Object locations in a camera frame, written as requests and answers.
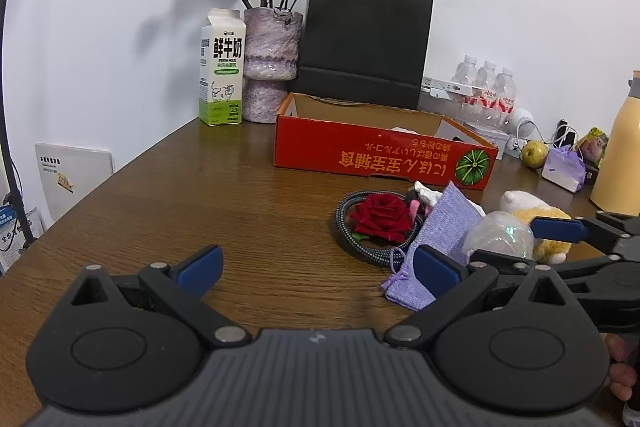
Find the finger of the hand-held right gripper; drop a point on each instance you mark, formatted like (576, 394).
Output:
(557, 229)
(505, 257)

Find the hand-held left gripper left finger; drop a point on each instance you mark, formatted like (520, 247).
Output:
(202, 269)

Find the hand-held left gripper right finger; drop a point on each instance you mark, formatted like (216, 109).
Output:
(437, 272)

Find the yellow white plush toy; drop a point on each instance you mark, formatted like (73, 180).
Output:
(547, 252)

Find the purple fabric pouch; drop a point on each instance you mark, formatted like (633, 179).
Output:
(440, 227)

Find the white cloth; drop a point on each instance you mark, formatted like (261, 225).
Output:
(427, 193)

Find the red rose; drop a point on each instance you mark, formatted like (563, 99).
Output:
(380, 214)

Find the red cardboard box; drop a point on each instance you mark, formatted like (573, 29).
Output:
(325, 147)

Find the person's right hand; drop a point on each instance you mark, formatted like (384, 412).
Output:
(617, 362)

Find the purple plastic bag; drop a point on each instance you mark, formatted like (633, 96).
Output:
(562, 169)

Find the green apple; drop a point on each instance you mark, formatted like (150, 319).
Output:
(535, 154)

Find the green printed packet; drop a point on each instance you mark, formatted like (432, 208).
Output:
(592, 147)

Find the yellow thermos jug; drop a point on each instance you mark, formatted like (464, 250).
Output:
(620, 157)

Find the white round device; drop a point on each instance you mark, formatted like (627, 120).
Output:
(522, 117)

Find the white flat box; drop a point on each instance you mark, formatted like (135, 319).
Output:
(440, 84)

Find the blue printed package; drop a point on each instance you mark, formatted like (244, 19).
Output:
(20, 237)

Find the white green milk carton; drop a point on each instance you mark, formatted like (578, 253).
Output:
(222, 72)

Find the purple marbled vase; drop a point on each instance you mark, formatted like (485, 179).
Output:
(270, 57)

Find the black paper bag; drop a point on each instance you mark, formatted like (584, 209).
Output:
(365, 37)

